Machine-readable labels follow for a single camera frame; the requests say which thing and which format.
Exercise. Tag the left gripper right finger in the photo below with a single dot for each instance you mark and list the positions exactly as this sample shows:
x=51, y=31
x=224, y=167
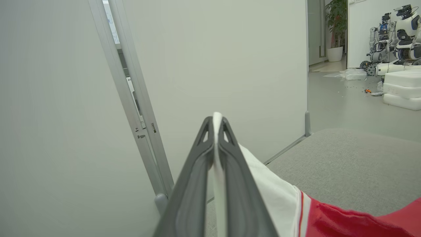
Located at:
x=243, y=204

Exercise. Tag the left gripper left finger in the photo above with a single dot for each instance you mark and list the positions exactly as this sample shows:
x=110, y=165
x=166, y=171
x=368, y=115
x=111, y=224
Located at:
x=187, y=204

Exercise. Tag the red white striped jersey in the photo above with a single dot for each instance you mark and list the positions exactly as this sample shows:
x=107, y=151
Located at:
x=279, y=194

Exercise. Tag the clear plastic wrap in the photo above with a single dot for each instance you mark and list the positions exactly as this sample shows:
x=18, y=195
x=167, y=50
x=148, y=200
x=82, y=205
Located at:
x=355, y=75

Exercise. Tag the grey framed glass door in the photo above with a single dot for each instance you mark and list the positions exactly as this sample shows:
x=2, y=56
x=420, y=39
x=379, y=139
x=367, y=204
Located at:
x=315, y=33

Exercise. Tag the white foam block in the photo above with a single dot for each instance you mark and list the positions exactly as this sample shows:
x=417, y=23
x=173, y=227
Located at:
x=401, y=91
x=401, y=102
x=403, y=78

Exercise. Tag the white long foam piece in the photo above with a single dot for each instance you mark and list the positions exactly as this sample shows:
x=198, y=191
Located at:
x=391, y=68

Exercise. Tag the green plant in white pot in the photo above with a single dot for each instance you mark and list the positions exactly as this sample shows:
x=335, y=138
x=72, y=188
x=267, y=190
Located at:
x=335, y=19

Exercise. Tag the white black parked robot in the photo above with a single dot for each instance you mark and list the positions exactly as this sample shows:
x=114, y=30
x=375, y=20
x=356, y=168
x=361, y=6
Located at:
x=406, y=26

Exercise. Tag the grey partition base rail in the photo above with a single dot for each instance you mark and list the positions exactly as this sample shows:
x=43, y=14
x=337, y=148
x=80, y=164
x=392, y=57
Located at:
x=284, y=149

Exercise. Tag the short grey partition end post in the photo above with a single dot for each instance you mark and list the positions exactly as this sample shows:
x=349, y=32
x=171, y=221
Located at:
x=308, y=126

